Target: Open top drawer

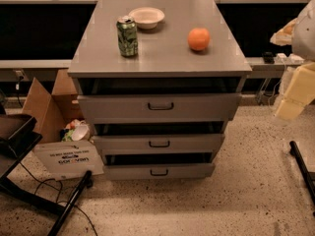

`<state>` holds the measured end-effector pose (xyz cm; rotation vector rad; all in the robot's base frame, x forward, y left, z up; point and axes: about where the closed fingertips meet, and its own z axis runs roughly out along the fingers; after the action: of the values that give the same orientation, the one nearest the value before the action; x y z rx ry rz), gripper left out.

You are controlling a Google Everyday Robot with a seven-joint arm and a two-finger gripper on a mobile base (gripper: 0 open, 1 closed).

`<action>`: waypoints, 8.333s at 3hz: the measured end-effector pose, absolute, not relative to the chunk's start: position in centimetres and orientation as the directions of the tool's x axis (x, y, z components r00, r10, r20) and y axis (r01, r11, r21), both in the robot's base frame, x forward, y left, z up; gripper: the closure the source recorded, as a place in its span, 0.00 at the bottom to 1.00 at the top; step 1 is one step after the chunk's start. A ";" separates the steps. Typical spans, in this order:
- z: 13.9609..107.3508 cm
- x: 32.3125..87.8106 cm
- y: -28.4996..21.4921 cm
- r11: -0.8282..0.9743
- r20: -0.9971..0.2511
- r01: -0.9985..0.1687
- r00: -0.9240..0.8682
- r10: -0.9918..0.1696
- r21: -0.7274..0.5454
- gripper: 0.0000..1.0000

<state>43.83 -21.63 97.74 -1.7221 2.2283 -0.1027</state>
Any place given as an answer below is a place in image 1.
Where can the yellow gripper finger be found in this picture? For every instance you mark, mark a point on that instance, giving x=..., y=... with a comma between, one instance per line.
x=299, y=91

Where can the grey top drawer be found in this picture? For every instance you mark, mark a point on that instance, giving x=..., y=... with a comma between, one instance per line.
x=157, y=100

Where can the grey drawer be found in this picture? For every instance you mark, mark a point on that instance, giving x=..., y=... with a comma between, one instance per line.
x=158, y=166
x=157, y=100
x=159, y=138

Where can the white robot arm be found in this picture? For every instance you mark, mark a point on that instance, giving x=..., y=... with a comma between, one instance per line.
x=300, y=35

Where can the grey bottom drawer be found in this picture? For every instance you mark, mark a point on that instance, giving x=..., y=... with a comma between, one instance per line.
x=158, y=166

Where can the grey drawer cabinet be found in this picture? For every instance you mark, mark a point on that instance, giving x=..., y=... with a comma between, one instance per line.
x=164, y=51

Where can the grey middle drawer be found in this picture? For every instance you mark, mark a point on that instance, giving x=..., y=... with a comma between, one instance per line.
x=159, y=138

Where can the white power adapter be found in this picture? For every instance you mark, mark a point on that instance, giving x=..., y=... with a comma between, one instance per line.
x=290, y=59

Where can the black small device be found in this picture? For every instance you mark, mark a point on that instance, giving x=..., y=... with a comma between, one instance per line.
x=268, y=58

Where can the black bar right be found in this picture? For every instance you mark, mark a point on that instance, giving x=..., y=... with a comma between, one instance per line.
x=308, y=176

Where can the orange fruit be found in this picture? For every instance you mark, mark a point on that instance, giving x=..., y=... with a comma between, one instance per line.
x=198, y=39

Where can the white paper bowl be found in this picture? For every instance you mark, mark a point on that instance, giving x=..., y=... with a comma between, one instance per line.
x=147, y=18

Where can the green soda can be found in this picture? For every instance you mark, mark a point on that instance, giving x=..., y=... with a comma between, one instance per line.
x=127, y=36

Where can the white cup in box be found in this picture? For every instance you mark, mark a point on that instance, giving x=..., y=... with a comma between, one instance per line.
x=81, y=132

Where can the brown cardboard box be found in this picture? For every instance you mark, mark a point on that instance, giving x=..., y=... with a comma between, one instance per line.
x=57, y=114

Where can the black stand frame left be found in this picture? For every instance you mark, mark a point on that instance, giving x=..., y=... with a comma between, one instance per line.
x=17, y=139

